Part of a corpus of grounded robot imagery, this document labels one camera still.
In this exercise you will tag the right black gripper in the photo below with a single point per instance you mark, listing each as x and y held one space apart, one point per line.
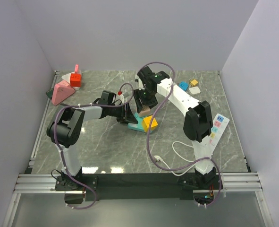
138 94

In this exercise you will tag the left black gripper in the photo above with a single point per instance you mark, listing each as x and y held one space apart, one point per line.
126 117

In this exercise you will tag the beige cube socket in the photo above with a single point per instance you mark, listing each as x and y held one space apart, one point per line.
144 112

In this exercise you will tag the teal block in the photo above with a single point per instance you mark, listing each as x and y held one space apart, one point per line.
136 126

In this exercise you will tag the yellow cube socket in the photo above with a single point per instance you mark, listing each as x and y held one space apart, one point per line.
150 123

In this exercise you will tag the blue plug adapter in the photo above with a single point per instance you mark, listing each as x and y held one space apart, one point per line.
184 86

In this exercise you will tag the small yellow plug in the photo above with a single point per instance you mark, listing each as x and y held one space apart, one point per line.
194 83

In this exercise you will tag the white rounded square adapter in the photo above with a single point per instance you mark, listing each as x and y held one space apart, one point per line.
194 90

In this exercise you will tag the red cube socket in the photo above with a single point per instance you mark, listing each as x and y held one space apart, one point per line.
75 80

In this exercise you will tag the pink plug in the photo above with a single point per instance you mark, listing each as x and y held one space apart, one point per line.
76 71

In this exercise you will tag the pink rounded socket block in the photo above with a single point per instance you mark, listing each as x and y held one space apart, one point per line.
61 91

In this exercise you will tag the white triangular adapter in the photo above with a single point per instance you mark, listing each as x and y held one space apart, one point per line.
66 77

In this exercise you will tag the white power strip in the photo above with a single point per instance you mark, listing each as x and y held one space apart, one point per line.
220 123

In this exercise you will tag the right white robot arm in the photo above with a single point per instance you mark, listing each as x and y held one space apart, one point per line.
198 119

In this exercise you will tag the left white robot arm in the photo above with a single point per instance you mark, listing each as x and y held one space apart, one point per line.
65 128

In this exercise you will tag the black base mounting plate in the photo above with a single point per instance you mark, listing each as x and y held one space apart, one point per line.
147 186

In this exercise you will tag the aluminium rail frame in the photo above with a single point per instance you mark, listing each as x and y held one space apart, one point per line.
232 182

